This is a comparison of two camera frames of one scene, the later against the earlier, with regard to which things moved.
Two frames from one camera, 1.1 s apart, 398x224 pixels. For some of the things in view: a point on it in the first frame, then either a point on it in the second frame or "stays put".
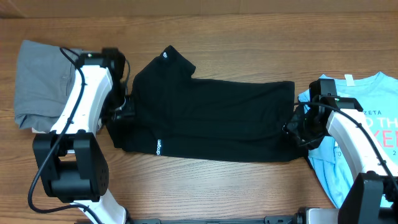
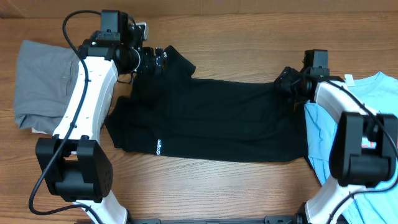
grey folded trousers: (45, 77) stays put
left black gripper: (129, 113) -> (147, 66)
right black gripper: (293, 127) -> (285, 81)
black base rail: (268, 219) stays put
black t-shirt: (176, 115) stays put
